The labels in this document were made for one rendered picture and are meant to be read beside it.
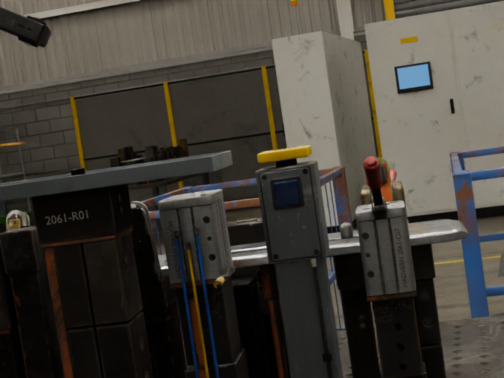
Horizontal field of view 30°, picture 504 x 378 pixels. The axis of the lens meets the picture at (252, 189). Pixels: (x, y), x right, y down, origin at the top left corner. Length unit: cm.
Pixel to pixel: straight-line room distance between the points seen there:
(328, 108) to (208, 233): 795
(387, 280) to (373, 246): 5
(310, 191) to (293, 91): 818
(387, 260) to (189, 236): 27
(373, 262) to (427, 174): 794
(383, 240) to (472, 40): 796
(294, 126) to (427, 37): 153
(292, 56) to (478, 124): 189
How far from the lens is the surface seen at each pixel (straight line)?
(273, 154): 110
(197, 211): 128
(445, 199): 922
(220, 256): 129
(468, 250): 313
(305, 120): 926
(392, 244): 127
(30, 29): 122
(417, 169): 920
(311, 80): 924
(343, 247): 138
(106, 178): 111
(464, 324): 212
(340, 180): 432
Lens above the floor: 119
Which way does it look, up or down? 4 degrees down
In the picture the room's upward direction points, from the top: 8 degrees counter-clockwise
